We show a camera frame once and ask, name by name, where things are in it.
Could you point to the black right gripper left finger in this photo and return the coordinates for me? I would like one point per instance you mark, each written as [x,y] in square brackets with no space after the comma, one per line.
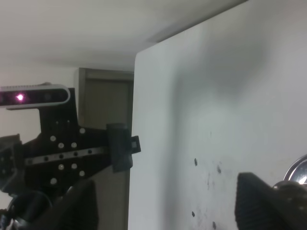
[77,210]

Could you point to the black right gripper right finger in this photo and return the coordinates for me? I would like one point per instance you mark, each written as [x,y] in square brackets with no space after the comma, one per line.
[259,206]

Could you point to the stainless steel teapot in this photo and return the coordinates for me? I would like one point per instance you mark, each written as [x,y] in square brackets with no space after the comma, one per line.
[296,175]

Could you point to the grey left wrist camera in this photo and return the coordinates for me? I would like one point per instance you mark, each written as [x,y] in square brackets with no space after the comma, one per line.
[33,96]

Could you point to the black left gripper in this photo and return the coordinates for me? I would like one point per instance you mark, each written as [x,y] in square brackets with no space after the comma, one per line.
[63,152]

